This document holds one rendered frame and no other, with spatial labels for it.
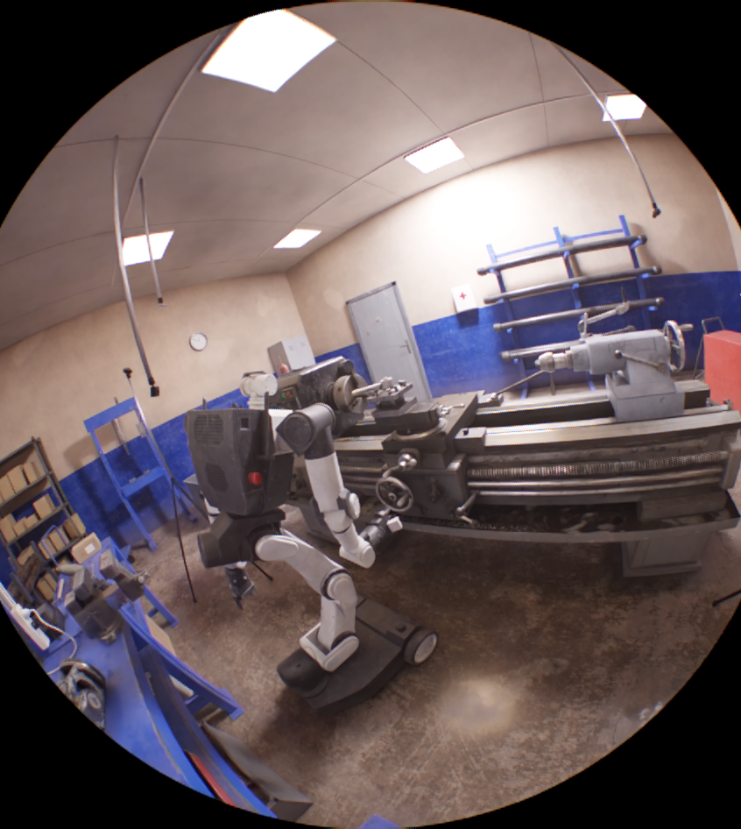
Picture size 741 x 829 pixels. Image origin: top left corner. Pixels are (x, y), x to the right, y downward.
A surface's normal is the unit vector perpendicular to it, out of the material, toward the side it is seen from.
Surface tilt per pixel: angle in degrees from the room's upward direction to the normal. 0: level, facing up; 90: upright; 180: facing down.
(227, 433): 69
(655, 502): 0
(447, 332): 90
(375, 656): 0
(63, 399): 90
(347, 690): 0
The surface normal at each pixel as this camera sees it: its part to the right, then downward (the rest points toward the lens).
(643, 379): -0.63, -0.01
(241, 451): 0.95, -0.02
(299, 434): -0.24, 0.18
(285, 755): -0.31, -0.91
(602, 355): -0.57, 0.33
